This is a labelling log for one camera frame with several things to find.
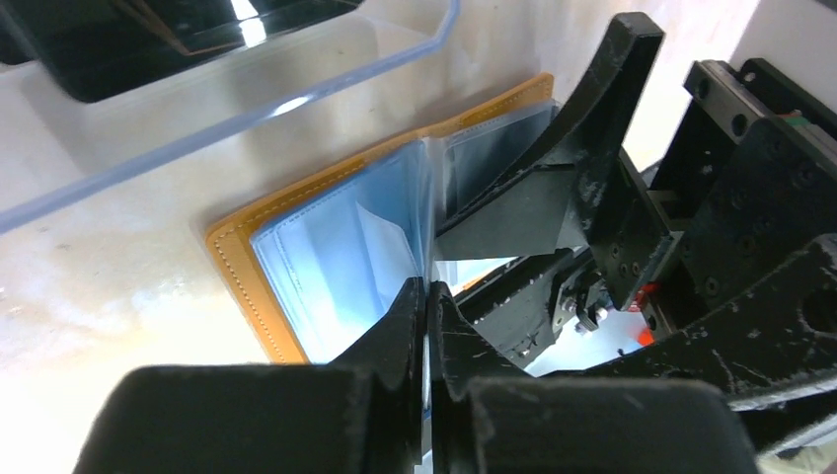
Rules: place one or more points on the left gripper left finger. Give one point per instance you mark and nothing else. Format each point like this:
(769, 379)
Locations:
(360, 413)

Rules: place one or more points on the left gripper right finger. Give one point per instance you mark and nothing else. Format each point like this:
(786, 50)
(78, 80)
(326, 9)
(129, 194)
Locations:
(490, 416)

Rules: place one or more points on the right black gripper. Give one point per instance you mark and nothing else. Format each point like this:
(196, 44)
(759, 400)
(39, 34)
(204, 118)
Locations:
(729, 250)

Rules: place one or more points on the orange leather card holder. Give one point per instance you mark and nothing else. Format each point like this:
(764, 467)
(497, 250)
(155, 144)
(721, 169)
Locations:
(315, 265)

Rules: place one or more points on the clear plastic card box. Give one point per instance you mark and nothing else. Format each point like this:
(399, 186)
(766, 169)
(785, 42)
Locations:
(56, 151)

